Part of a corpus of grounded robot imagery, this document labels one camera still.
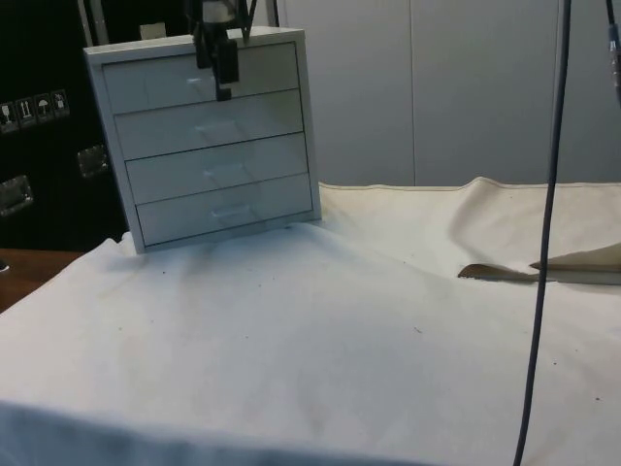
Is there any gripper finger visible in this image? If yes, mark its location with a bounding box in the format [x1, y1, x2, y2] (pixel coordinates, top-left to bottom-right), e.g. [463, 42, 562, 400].
[185, 0, 217, 70]
[215, 0, 259, 102]

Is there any white chest of drawers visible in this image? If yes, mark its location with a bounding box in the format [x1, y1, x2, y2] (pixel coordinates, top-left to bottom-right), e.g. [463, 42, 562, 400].
[82, 27, 324, 254]

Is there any black cable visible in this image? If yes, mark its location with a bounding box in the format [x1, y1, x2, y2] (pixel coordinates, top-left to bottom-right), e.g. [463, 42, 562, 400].
[512, 0, 572, 466]
[604, 0, 621, 106]

